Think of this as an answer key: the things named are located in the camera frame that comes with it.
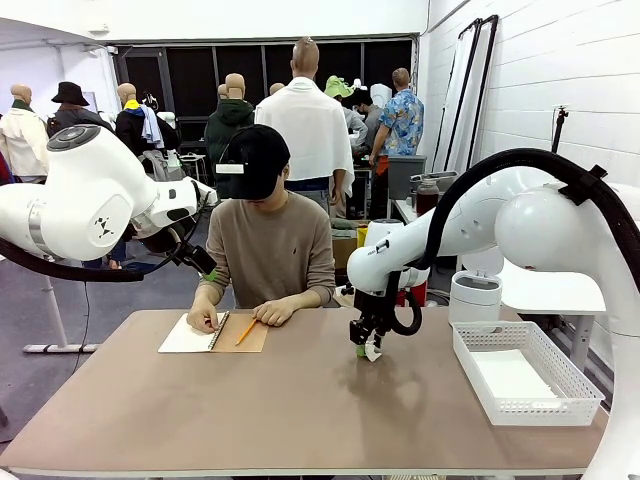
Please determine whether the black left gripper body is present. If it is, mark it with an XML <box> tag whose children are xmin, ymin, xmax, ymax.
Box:
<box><xmin>174</xmin><ymin>243</ymin><xmax>218</xmax><ymax>276</ymax></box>

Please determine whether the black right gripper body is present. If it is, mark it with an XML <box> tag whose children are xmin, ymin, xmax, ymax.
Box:
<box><xmin>351</xmin><ymin>291</ymin><xmax>397</xmax><ymax>332</ymax></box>

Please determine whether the yellow pencil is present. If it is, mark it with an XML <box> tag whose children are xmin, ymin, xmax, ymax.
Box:
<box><xmin>234</xmin><ymin>317</ymin><xmax>259</xmax><ymax>347</ymax></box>

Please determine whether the spiral notebook brown cover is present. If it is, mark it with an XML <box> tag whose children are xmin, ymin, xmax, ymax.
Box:
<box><xmin>158</xmin><ymin>310</ymin><xmax>270</xmax><ymax>354</ymax></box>

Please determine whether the white paper sheet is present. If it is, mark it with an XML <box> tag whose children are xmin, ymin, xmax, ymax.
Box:
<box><xmin>469</xmin><ymin>348</ymin><xmax>559</xmax><ymax>400</ymax></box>

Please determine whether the person's right forearm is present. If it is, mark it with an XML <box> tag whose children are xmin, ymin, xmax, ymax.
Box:
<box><xmin>192</xmin><ymin>282</ymin><xmax>222</xmax><ymax>314</ymax></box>

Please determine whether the person's left forearm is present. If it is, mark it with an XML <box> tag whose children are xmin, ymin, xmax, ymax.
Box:
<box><xmin>279</xmin><ymin>288</ymin><xmax>322</xmax><ymax>314</ymax></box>

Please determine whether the person's right hand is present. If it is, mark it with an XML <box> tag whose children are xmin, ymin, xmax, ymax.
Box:
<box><xmin>186</xmin><ymin>304</ymin><xmax>222</xmax><ymax>335</ymax></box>

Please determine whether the person's left hand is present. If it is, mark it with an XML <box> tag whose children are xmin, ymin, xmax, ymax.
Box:
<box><xmin>252</xmin><ymin>299</ymin><xmax>297</xmax><ymax>328</ymax></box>

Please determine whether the red shopping bag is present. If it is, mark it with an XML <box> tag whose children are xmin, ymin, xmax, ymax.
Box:
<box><xmin>394</xmin><ymin>279</ymin><xmax>431</xmax><ymax>308</ymax></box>

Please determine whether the brown cardboard box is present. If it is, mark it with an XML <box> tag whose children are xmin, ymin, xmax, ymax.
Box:
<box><xmin>333</xmin><ymin>234</ymin><xmax>359</xmax><ymax>271</ymax></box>

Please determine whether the person in beige sweater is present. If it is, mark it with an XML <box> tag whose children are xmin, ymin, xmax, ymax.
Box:
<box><xmin>199</xmin><ymin>164</ymin><xmax>337</xmax><ymax>309</ymax></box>

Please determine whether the gray backpack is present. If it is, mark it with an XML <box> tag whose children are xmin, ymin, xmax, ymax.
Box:
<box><xmin>142</xmin><ymin>149</ymin><xmax>186</xmax><ymax>182</ymax></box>

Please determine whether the white round trash bin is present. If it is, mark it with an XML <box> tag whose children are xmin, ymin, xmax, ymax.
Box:
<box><xmin>448</xmin><ymin>247</ymin><xmax>505</xmax><ymax>326</ymax></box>

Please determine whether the small white side table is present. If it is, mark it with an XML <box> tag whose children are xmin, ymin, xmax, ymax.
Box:
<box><xmin>392</xmin><ymin>198</ymin><xmax>426</xmax><ymax>226</ymax></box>

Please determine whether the glass jar brown liquid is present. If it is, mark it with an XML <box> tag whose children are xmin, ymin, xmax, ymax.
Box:
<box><xmin>415</xmin><ymin>178</ymin><xmax>442</xmax><ymax>218</ymax></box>

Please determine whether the mannequin in dark green jacket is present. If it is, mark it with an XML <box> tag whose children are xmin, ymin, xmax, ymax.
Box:
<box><xmin>203</xmin><ymin>73</ymin><xmax>256</xmax><ymax>200</ymax></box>

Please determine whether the gray plastic bin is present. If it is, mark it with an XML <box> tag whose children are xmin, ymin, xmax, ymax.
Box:
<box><xmin>387</xmin><ymin>154</ymin><xmax>428</xmax><ymax>201</ymax></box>

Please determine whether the mannequin black jacket yellow collar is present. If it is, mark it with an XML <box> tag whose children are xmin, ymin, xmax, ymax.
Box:
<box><xmin>114</xmin><ymin>82</ymin><xmax>181</xmax><ymax>161</ymax></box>

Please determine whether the large white desk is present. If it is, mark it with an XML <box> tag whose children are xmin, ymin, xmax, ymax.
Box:
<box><xmin>499</xmin><ymin>259</ymin><xmax>608</xmax><ymax>374</ymax></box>

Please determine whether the mannequin draped in white cloth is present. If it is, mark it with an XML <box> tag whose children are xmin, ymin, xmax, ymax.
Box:
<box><xmin>253</xmin><ymin>36</ymin><xmax>356</xmax><ymax>216</ymax></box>

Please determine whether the white perforated plastic basket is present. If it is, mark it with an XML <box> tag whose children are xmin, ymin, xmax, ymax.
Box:
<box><xmin>452</xmin><ymin>320</ymin><xmax>605</xmax><ymax>427</ymax></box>

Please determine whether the mannequin in blue floral shirt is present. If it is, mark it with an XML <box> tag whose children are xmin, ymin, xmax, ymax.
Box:
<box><xmin>368</xmin><ymin>67</ymin><xmax>426</xmax><ymax>226</ymax></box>

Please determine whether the background person dark hair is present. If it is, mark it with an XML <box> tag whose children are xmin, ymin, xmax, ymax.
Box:
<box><xmin>349</xmin><ymin>92</ymin><xmax>384</xmax><ymax>151</ymax></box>

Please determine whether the mannequin with black bucket hat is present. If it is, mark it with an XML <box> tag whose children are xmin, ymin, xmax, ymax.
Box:
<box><xmin>47</xmin><ymin>81</ymin><xmax>114</xmax><ymax>139</ymax></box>

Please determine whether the mannequin in cream coat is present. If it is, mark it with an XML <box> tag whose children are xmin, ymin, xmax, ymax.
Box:
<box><xmin>0</xmin><ymin>83</ymin><xmax>50</xmax><ymax>184</ymax></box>

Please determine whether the mannequin with green hat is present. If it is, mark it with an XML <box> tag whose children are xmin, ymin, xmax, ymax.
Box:
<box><xmin>323</xmin><ymin>74</ymin><xmax>369</xmax><ymax>151</ymax></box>

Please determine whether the black framed white panel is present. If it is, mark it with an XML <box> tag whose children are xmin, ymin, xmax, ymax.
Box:
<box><xmin>432</xmin><ymin>18</ymin><xmax>484</xmax><ymax>174</ymax></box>
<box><xmin>452</xmin><ymin>14</ymin><xmax>500</xmax><ymax>169</ymax></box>

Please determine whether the black tripod stand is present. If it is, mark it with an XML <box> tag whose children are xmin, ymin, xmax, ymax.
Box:
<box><xmin>551</xmin><ymin>104</ymin><xmax>572</xmax><ymax>154</ymax></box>

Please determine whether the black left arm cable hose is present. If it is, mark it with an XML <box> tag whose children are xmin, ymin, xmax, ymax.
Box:
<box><xmin>0</xmin><ymin>238</ymin><xmax>146</xmax><ymax>284</ymax></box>

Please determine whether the white desk leg frame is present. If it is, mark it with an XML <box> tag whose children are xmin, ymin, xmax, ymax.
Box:
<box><xmin>22</xmin><ymin>259</ymin><xmax>101</xmax><ymax>355</ymax></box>

